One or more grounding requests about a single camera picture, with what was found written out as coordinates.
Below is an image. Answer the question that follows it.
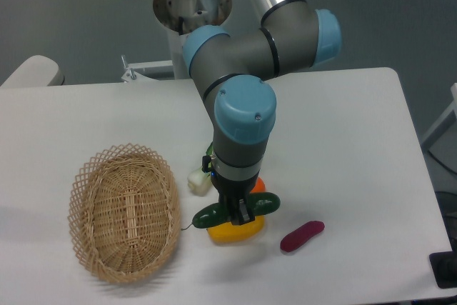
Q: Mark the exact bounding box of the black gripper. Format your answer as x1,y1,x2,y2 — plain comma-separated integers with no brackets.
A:
211,171,258,226

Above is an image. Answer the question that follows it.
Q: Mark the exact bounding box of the green cucumber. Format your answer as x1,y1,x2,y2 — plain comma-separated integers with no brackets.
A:
191,192,281,229

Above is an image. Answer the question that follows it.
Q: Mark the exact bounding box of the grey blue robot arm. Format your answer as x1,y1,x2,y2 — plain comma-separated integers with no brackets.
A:
166,0,342,229

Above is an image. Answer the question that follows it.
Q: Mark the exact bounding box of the woven wicker basket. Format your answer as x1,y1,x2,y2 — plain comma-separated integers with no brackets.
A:
68,144,181,284

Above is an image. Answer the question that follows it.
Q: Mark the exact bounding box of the yellow bell pepper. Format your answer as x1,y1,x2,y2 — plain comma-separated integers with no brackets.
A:
207,216,265,244

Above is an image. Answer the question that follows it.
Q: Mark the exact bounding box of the orange vegetable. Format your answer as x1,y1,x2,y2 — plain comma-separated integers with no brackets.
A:
251,177,266,194

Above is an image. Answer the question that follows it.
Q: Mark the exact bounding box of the purple sweet potato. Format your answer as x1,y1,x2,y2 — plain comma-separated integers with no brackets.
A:
280,221,325,253

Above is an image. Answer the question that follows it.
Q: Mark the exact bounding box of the black device at table edge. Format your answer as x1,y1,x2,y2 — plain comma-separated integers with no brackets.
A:
429,251,456,289

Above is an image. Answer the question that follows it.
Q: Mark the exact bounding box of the white chair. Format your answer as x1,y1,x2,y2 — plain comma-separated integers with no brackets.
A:
1,55,65,89

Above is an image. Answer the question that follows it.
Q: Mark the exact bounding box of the white furniture frame right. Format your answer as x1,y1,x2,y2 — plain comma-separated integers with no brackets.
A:
421,83,456,152

